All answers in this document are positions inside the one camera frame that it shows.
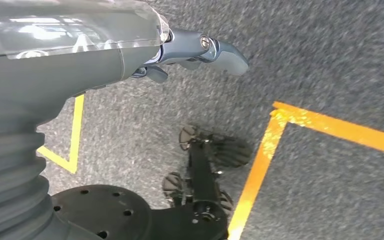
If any yellow floor tape square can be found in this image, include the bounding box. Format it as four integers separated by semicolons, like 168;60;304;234
227;100;384;240

